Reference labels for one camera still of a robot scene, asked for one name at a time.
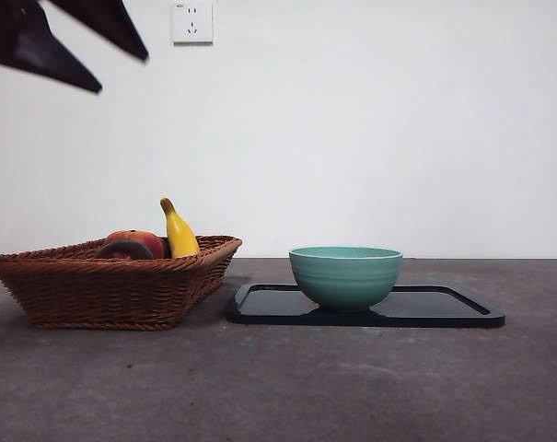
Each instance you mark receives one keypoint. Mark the black rectangular tray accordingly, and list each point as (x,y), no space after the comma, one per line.
(269,310)

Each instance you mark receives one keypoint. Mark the brown wicker basket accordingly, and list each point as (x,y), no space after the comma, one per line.
(107,294)

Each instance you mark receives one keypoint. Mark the teal ceramic bowl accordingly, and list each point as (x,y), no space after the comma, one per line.
(347,285)

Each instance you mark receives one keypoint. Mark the dark purple plum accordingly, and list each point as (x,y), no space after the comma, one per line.
(121,251)

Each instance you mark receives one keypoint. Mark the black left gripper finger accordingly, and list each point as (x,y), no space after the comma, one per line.
(25,46)
(107,23)

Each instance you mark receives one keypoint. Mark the red orange peach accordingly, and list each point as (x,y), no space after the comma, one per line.
(144,239)

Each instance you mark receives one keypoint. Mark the white wall socket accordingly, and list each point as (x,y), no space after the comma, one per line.
(193,23)

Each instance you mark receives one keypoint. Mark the yellow banana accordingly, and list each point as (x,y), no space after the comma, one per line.
(180,235)

